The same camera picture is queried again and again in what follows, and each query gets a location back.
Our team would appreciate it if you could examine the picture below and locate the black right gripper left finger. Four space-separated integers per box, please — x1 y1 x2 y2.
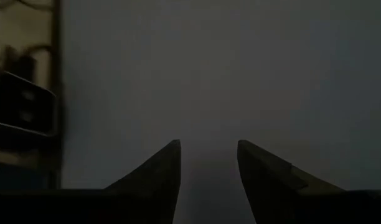
103 139 182 224

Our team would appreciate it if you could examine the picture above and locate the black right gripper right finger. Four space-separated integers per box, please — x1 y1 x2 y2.
237 139 346 224

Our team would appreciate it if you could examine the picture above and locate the black frame bracket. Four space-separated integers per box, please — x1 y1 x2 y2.
0 70 58 138

